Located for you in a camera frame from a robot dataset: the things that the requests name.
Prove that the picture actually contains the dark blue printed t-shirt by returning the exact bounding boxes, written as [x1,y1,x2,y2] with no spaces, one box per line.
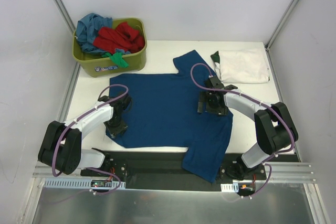
[109,51,233,183]

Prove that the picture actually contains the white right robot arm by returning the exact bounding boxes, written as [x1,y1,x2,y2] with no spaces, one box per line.
[197,76,298,180]

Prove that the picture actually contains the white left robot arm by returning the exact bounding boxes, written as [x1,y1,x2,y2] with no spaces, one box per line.
[38,94,132,176]

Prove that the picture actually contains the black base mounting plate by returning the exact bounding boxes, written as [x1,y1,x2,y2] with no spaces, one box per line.
[80,150,267,190]

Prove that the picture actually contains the white folded t-shirt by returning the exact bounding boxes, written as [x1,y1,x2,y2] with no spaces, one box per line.
[211,48,270,84]

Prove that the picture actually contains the olive green plastic bin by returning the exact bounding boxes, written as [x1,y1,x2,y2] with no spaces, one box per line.
[72,17,147,77]

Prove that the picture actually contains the green t-shirt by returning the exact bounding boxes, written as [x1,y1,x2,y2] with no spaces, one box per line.
[102,52,129,68]

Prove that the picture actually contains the red t-shirt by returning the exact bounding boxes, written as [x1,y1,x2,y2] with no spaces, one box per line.
[93,22,145,54]

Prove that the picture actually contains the light blue t-shirt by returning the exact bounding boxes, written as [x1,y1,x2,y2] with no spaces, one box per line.
[75,13,113,55]

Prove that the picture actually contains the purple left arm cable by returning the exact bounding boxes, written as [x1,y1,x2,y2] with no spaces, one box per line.
[51,84,129,196]

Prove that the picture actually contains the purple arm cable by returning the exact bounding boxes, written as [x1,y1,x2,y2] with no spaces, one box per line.
[51,84,129,196]
[190,62,296,200]

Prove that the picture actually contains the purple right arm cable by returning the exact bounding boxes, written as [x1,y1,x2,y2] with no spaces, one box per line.
[190,62,296,200]

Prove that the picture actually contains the white slotted cable duct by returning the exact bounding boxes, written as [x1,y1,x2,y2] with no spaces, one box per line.
[44,178,125,190]

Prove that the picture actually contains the right aluminium frame post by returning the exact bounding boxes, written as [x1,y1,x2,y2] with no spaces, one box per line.
[265,0,300,51]

